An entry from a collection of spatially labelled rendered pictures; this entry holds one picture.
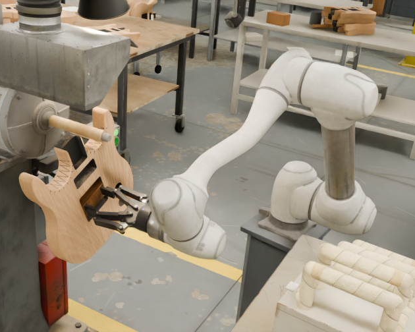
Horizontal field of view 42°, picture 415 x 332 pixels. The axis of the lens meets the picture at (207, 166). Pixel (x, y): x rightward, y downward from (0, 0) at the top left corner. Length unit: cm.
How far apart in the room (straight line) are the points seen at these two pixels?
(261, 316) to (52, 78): 77
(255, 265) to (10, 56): 128
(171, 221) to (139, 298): 163
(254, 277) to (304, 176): 49
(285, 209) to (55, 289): 93
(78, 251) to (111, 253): 155
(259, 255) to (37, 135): 102
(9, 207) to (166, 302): 123
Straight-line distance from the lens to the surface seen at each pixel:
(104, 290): 292
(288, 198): 207
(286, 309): 118
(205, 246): 138
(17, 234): 194
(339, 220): 199
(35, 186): 139
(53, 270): 213
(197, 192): 128
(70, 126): 154
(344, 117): 157
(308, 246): 169
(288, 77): 158
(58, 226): 151
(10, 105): 155
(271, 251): 215
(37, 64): 135
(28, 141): 161
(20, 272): 203
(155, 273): 303
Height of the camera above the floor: 185
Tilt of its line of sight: 26 degrees down
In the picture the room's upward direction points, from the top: 5 degrees clockwise
